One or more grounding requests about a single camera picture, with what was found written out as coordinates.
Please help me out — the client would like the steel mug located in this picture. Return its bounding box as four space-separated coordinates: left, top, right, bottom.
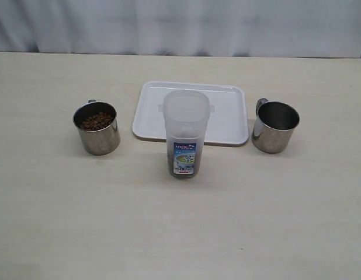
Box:
251 98 300 154
72 99 120 156

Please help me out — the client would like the clear plastic container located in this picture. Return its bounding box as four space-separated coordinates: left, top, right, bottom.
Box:
162 90 211 179

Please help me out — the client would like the white plastic tray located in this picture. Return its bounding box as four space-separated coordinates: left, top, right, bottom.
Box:
132 81 249 146

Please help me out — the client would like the white curtain backdrop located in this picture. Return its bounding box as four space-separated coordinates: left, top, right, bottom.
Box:
0 1 361 58

